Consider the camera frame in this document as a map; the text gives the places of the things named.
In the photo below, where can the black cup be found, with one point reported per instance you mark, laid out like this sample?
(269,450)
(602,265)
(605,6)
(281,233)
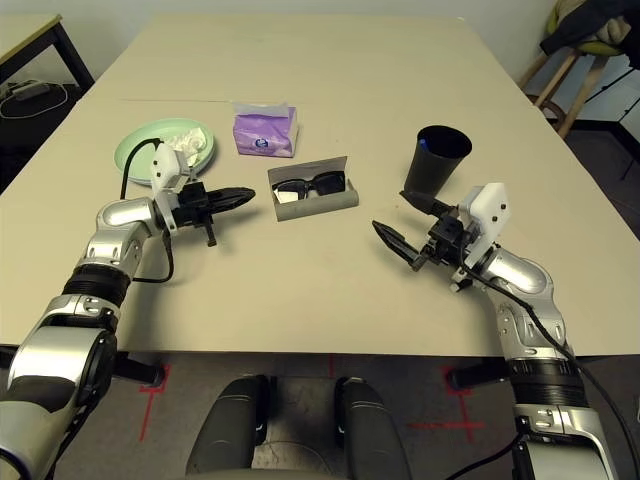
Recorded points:
(430,170)

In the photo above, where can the purple tissue pack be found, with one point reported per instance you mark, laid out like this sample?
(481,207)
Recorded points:
(265,135)

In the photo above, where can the grey robot left leg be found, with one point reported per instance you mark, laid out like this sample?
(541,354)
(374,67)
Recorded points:
(227,430)

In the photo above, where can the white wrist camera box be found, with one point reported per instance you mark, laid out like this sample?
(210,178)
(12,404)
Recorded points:
(487,210)
(167,170)

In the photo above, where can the blue capped pen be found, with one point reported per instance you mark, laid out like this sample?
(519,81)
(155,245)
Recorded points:
(424,143)

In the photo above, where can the grey robot leg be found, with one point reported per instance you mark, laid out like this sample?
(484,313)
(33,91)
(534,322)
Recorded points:
(375,435)
(227,430)

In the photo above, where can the wooden stool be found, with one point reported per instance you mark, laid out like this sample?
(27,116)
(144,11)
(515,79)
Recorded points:
(580,95)

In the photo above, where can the white tissue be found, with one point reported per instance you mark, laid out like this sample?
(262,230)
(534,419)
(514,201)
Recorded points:
(187,142)

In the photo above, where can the grey glasses case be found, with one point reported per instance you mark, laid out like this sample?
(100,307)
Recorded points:
(310,210)

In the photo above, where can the black table foot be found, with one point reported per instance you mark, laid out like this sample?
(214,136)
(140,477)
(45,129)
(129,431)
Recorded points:
(480,375)
(135,372)

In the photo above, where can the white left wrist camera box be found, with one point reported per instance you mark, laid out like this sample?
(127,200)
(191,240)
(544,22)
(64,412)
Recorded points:
(167,170)

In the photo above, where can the grey power adapter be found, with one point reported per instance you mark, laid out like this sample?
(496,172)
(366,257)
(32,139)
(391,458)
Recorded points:
(27,90)

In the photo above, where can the grey robot right leg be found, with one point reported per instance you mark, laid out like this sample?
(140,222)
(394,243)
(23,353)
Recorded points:
(375,435)

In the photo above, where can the light green plate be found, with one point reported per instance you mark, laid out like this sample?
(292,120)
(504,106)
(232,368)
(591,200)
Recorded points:
(135,155)

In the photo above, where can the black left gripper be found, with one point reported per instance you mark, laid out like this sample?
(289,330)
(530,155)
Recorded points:
(192,205)

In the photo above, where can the yellow-green seat cushion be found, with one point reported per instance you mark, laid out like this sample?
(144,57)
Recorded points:
(600,48)

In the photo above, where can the black sunglasses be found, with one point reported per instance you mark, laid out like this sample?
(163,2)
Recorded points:
(330,182)

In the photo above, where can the beige side table black frame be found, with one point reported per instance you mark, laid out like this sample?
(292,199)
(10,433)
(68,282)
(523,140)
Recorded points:
(25,35)

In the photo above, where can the light blue plate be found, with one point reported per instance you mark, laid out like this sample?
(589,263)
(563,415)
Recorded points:
(205,172)

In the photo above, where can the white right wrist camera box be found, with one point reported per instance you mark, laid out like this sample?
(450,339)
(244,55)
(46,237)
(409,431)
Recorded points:
(487,210)

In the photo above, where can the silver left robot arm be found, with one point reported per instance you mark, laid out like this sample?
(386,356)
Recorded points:
(120,215)

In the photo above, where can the beige cloth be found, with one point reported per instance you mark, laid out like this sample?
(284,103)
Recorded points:
(612,30)

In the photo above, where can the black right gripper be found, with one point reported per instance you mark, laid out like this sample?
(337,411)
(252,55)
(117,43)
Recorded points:
(450,240)

